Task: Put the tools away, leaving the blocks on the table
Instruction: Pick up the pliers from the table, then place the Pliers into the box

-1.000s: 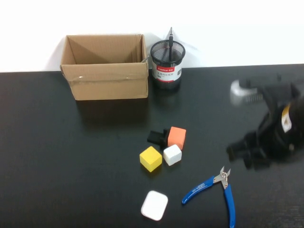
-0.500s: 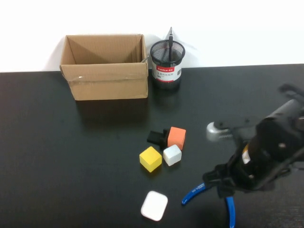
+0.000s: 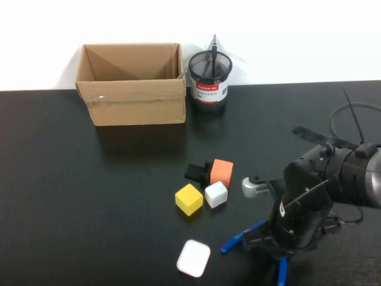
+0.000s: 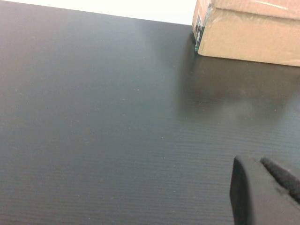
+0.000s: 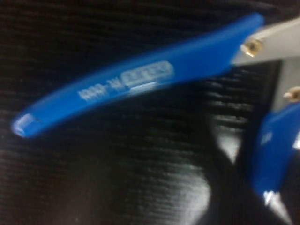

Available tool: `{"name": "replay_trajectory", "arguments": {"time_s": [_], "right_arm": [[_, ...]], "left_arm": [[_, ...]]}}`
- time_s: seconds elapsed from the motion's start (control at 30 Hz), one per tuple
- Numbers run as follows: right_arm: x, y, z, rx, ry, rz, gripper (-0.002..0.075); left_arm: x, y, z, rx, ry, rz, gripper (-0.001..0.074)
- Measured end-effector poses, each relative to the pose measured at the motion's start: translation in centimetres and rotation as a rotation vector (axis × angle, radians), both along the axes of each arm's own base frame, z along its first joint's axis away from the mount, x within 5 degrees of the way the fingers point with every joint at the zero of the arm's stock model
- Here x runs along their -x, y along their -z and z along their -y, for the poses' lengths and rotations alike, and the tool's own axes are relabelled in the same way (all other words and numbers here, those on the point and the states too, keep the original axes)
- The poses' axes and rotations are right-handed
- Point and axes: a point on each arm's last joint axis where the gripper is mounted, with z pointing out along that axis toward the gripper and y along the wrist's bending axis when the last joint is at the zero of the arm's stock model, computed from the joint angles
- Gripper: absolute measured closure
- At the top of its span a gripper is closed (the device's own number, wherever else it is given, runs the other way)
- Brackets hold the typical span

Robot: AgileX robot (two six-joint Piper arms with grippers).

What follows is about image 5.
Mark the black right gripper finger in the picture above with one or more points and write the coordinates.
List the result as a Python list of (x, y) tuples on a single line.
[(239, 199)]

